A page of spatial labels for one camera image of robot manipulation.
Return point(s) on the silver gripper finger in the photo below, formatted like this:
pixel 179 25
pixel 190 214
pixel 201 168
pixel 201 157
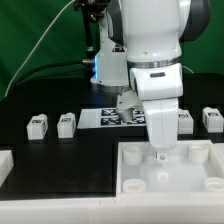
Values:
pixel 161 155

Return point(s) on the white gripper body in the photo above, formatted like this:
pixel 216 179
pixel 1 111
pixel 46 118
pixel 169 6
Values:
pixel 158 90

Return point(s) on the white square table top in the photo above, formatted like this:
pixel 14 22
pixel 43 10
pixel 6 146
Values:
pixel 192 174

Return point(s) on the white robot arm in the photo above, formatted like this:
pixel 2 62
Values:
pixel 140 60

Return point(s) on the white front obstacle bar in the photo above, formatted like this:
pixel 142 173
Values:
pixel 84 211

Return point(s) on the white sheet with markers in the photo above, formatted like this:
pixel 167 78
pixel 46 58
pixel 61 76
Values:
pixel 107 118

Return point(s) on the white obstacle block left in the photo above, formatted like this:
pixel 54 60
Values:
pixel 6 164

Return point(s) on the black camera stand pole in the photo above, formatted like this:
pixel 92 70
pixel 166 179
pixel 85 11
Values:
pixel 88 9

